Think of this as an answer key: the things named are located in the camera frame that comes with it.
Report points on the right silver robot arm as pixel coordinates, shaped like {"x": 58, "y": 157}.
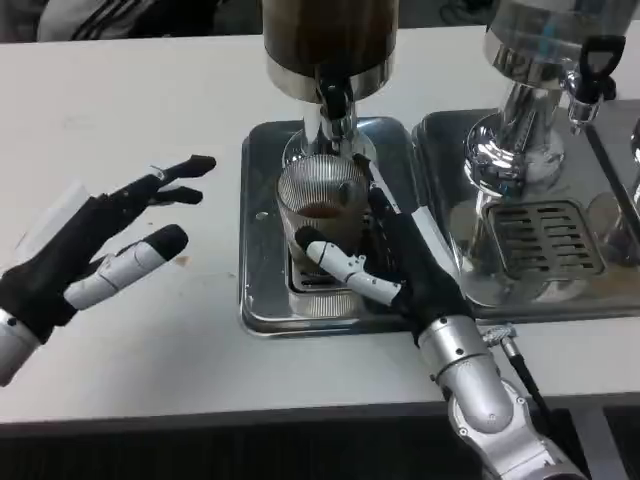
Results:
{"x": 475, "y": 390}

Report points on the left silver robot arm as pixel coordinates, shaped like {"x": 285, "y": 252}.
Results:
{"x": 15, "y": 345}

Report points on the clear ribbed glass cup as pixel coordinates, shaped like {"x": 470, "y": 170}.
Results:
{"x": 320, "y": 200}

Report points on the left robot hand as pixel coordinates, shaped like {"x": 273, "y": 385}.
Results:
{"x": 65, "y": 260}

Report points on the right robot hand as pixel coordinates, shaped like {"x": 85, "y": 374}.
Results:
{"x": 425, "y": 280}

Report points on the steel drip tray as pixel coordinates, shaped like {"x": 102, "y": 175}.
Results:
{"x": 445, "y": 165}
{"x": 260, "y": 270}

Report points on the person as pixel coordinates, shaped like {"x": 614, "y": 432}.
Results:
{"x": 120, "y": 17}

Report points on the short black dispenser tap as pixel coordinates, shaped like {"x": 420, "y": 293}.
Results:
{"x": 332, "y": 92}

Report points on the slotted steel drain grid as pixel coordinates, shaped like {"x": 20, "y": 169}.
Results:
{"x": 306, "y": 284}
{"x": 550, "y": 235}

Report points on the clear tank drink dispenser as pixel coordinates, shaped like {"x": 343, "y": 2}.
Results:
{"x": 520, "y": 140}

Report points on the chrome dispenser stand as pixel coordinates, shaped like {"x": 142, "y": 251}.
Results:
{"x": 637, "y": 160}

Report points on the dark tank drink dispenser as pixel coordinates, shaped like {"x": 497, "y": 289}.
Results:
{"x": 325, "y": 40}

